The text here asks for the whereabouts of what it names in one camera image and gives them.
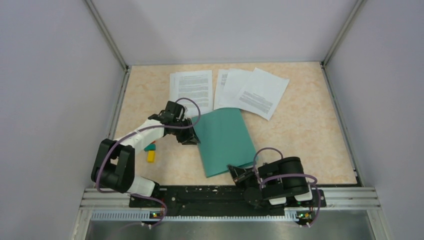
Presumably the green file folder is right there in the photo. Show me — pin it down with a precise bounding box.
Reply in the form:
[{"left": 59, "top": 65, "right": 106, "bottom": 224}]
[{"left": 192, "top": 108, "right": 256, "bottom": 178}]

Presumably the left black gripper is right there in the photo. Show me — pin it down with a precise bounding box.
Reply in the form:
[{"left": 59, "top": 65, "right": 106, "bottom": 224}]
[{"left": 169, "top": 117, "right": 201, "bottom": 145}]

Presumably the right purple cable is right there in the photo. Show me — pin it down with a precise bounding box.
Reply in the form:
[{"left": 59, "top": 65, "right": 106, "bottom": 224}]
[{"left": 252, "top": 147, "right": 322, "bottom": 228}]

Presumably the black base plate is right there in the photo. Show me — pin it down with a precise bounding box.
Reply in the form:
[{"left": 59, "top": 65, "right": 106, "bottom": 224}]
[{"left": 129, "top": 185, "right": 327, "bottom": 217}]

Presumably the blank paper sheet middle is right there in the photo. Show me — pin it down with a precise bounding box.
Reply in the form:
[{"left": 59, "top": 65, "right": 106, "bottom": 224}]
[{"left": 219, "top": 68, "right": 252, "bottom": 109}]

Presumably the printed paper sheet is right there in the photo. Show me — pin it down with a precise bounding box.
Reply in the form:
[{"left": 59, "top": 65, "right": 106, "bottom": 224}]
[
  {"left": 235, "top": 67, "right": 290, "bottom": 121},
  {"left": 213, "top": 69, "right": 229, "bottom": 110},
  {"left": 169, "top": 70, "right": 213, "bottom": 117}
]

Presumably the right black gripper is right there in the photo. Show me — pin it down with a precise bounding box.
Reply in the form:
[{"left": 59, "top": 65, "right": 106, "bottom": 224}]
[{"left": 227, "top": 164, "right": 260, "bottom": 189}]

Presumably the green block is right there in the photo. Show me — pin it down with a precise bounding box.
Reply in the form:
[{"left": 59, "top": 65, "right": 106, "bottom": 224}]
[{"left": 143, "top": 142, "right": 156, "bottom": 152}]

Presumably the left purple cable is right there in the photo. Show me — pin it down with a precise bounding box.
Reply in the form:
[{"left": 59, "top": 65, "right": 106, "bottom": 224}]
[{"left": 94, "top": 97, "right": 202, "bottom": 194}]

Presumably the yellow block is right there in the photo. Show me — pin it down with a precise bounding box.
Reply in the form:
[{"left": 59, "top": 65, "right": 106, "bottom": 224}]
[{"left": 146, "top": 150, "right": 156, "bottom": 163}]

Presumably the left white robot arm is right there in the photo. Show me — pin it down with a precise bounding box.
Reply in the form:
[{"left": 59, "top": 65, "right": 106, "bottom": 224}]
[{"left": 91, "top": 101, "right": 201, "bottom": 207}]

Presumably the purple cable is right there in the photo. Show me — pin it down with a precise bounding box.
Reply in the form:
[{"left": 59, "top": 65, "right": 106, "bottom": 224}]
[
  {"left": 94, "top": 97, "right": 202, "bottom": 194},
  {"left": 252, "top": 147, "right": 322, "bottom": 228}
]

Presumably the grey slotted cable duct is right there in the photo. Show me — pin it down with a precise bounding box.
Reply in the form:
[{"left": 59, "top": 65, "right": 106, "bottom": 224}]
[{"left": 91, "top": 210, "right": 299, "bottom": 222}]

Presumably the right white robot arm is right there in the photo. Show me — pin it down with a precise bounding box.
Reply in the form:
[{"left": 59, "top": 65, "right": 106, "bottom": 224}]
[{"left": 227, "top": 156, "right": 318, "bottom": 208}]

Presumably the aluminium frame rail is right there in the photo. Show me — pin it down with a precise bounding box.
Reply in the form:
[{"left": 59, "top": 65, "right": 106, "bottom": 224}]
[{"left": 79, "top": 187, "right": 381, "bottom": 210}]

